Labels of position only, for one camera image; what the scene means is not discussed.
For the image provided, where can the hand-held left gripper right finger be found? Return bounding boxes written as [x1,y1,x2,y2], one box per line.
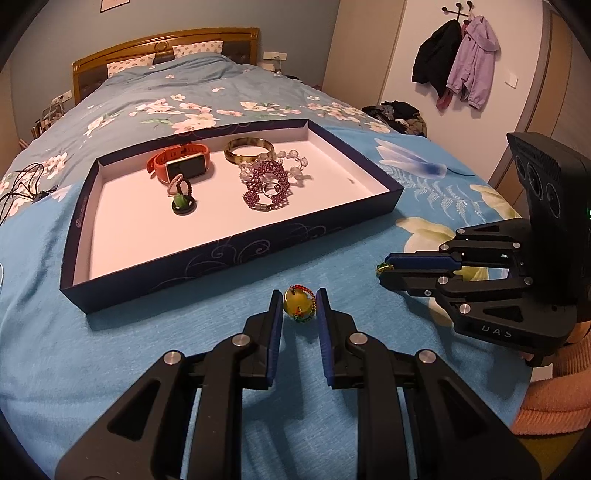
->
[316,287,541,480]

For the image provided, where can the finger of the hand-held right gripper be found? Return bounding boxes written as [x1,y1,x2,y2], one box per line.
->
[387,220,532,272]
[379,270,529,310]

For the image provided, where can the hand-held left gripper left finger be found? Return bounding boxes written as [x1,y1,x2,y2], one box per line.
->
[54,290,284,480]

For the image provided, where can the purple bead bracelet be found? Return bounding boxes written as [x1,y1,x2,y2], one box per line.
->
[242,159,293,212]

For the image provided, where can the dark blue tray box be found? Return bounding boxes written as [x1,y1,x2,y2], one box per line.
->
[60,119,403,315]

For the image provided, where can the clear bead bracelet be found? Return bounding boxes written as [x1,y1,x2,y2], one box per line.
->
[239,148,311,185]

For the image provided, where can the person's right forearm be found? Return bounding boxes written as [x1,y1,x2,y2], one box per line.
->
[512,342,591,437]

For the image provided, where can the wooden door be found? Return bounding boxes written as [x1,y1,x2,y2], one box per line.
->
[487,0,591,204]

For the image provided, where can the light blue flower blanket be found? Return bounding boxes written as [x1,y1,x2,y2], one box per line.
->
[0,122,536,480]

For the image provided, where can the pile of dark clothes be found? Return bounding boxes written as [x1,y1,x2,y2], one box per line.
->
[361,100,428,137]

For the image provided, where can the purple jacket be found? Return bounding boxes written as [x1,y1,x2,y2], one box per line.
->
[445,15,501,112]

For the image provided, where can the black jacket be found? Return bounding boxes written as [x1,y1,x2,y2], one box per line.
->
[412,21,462,100]

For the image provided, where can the orange smartwatch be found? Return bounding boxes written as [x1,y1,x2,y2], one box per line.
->
[147,143,214,184]

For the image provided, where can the tortoiseshell bangle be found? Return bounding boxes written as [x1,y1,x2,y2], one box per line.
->
[224,137,274,165]

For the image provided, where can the yellow cloth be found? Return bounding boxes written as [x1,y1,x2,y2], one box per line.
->
[517,431,587,480]

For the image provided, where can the beige wardrobe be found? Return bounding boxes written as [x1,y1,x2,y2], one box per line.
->
[321,0,407,109]

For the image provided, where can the grey-blue floral duvet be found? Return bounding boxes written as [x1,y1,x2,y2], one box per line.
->
[0,53,393,217]

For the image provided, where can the patterned white pillow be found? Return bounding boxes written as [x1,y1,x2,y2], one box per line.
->
[107,53,157,77]
[172,41,225,58]

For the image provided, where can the wooden bed headboard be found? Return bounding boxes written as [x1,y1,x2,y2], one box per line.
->
[71,28,262,104]

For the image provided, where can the wall coat rack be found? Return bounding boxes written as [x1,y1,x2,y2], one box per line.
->
[441,2,476,21]

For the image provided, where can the black cable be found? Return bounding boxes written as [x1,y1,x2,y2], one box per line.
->
[0,162,58,217]

